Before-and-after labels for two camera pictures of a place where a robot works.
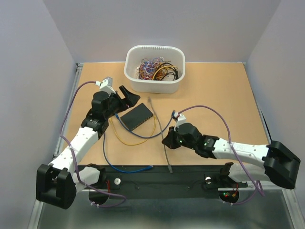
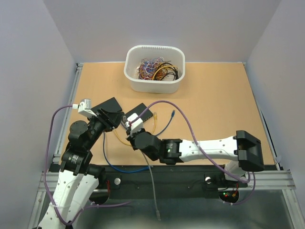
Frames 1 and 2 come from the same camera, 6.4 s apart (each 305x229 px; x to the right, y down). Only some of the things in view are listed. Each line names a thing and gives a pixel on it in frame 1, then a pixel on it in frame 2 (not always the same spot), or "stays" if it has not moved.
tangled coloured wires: [157, 68] stays
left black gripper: [130, 98] to [111, 120]
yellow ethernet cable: [136, 144] stays
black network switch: [137, 117] stays
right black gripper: [169, 140] to [132, 136]
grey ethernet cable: [149, 98] to [124, 119]
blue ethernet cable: [121, 171] stays
